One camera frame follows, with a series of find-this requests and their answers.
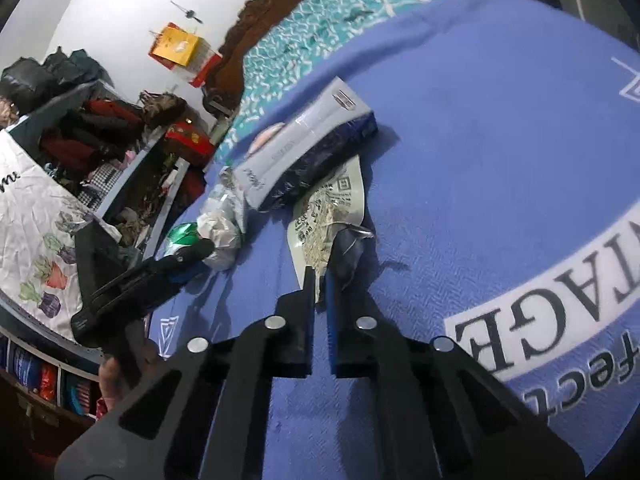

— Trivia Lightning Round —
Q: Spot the white and blue box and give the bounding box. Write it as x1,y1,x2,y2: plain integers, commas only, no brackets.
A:
234,76,379,211

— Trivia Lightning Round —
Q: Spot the wall hook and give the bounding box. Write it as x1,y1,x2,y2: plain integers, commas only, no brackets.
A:
169,0,205,27

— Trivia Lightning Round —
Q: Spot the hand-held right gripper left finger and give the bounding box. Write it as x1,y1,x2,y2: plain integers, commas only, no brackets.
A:
54,266,317,480

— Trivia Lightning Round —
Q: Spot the green foil wrapper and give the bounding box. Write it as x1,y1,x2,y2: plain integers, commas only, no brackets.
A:
162,221,202,261

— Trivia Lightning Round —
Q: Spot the dark silver foil wrapper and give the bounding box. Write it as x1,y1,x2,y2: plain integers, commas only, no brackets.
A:
330,224,376,292

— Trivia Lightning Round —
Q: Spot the white printed wrapper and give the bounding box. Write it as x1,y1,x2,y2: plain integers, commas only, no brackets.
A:
287,154,367,291

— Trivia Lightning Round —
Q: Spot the person's left hand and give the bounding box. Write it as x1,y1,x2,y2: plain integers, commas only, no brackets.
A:
97,337,163,413

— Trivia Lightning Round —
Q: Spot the white cactus print cloth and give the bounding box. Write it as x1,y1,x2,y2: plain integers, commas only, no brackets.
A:
0,129,123,347

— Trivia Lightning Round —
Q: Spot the open shelf with clothes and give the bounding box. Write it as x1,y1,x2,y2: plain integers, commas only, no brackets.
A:
2,79,223,253

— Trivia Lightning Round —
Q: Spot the low shelf with packets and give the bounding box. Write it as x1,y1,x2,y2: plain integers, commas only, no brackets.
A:
0,327,108,423

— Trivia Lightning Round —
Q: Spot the black bag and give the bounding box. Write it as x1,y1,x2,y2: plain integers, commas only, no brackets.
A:
0,57,58,111

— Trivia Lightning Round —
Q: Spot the teal patterned bedsheet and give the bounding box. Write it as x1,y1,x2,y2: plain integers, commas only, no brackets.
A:
214,0,478,163

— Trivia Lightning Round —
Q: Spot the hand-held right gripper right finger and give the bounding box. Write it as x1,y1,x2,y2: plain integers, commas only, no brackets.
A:
327,280,586,480

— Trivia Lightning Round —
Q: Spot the brown fuzzy blanket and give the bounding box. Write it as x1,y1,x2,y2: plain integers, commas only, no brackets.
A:
202,0,353,111

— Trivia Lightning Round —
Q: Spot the yellow and red wall calendar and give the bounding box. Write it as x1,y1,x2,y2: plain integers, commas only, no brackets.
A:
147,22,224,89

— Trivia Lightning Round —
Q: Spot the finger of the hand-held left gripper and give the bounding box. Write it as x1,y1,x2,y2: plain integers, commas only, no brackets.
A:
142,238,217,287

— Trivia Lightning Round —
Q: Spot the blue printed blanket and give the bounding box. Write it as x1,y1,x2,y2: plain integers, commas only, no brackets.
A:
145,0,640,480

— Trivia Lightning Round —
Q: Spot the clear plastic wrapper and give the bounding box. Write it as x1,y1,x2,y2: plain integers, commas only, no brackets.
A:
206,164,248,233
196,209,242,272

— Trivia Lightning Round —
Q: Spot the pink and white packet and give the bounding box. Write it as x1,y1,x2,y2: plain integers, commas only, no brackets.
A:
248,122,288,158

